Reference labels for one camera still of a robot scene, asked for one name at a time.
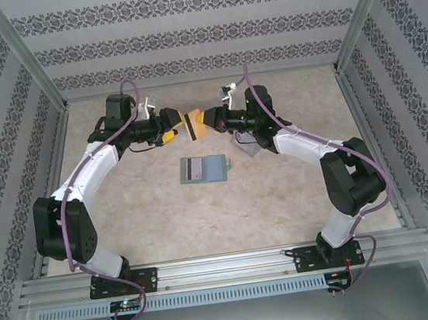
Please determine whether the grey blue card holder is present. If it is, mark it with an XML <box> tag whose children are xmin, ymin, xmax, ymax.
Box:
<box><xmin>176</xmin><ymin>151</ymin><xmax>236</xmax><ymax>188</ymax></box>

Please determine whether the clear plastic card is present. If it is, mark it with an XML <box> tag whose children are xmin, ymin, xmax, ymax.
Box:
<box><xmin>229</xmin><ymin>129</ymin><xmax>262</xmax><ymax>161</ymax></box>

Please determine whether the pale pink card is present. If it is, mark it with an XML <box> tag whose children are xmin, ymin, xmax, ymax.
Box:
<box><xmin>181</xmin><ymin>156</ymin><xmax>206</xmax><ymax>183</ymax></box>

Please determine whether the small circuit board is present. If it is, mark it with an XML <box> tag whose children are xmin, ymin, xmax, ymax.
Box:
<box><xmin>108</xmin><ymin>297</ymin><xmax>144</xmax><ymax>314</ymax></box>
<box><xmin>326</xmin><ymin>269</ymin><xmax>352</xmax><ymax>287</ymax></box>

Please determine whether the thin black cable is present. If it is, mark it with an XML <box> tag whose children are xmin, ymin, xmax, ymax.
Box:
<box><xmin>233</xmin><ymin>128</ymin><xmax>261</xmax><ymax>147</ymax></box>
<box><xmin>124</xmin><ymin>137</ymin><xmax>167</xmax><ymax>154</ymax></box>

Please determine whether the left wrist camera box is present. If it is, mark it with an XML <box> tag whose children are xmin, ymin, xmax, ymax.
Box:
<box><xmin>135</xmin><ymin>95</ymin><xmax>161</xmax><ymax>122</ymax></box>

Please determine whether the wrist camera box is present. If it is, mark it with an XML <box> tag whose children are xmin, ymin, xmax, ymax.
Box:
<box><xmin>135</xmin><ymin>95</ymin><xmax>161</xmax><ymax>122</ymax></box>
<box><xmin>218</xmin><ymin>81</ymin><xmax>240</xmax><ymax>105</ymax></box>

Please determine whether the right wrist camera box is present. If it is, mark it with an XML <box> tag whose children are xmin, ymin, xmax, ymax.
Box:
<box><xmin>218</xmin><ymin>81</ymin><xmax>240</xmax><ymax>105</ymax></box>

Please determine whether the aluminium side rail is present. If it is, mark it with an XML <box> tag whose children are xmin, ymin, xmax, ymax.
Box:
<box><xmin>332</xmin><ymin>61</ymin><xmax>419</xmax><ymax>236</ymax></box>
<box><xmin>11</xmin><ymin>105</ymin><xmax>91</xmax><ymax>280</ymax></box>

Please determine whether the aluminium mounting rail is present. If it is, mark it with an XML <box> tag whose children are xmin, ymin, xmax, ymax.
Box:
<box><xmin>16</xmin><ymin>228</ymin><xmax>428</xmax><ymax>310</ymax></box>

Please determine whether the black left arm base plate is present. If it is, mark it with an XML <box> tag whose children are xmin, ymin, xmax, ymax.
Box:
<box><xmin>87</xmin><ymin>265</ymin><xmax>161</xmax><ymax>301</ymax></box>

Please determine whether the aluminium frame upright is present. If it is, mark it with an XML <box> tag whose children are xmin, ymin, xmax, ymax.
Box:
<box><xmin>323</xmin><ymin>0</ymin><xmax>409</xmax><ymax>75</ymax></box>
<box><xmin>0</xmin><ymin>0</ymin><xmax>71</xmax><ymax>122</ymax></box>

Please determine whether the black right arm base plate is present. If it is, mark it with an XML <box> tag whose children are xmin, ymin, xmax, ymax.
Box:
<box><xmin>290</xmin><ymin>238</ymin><xmax>366</xmax><ymax>275</ymax></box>

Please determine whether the slotted grey cable duct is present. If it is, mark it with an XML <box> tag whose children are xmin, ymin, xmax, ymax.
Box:
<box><xmin>35</xmin><ymin>273</ymin><xmax>329</xmax><ymax>320</ymax></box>

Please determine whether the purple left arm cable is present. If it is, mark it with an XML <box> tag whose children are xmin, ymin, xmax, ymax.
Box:
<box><xmin>44</xmin><ymin>77</ymin><xmax>170</xmax><ymax>320</ymax></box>

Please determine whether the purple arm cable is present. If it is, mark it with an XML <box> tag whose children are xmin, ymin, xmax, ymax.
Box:
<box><xmin>44</xmin><ymin>77</ymin><xmax>170</xmax><ymax>320</ymax></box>
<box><xmin>231</xmin><ymin>47</ymin><xmax>405</xmax><ymax>304</ymax></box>

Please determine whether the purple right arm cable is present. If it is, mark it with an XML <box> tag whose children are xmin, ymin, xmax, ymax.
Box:
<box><xmin>231</xmin><ymin>47</ymin><xmax>405</xmax><ymax>304</ymax></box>

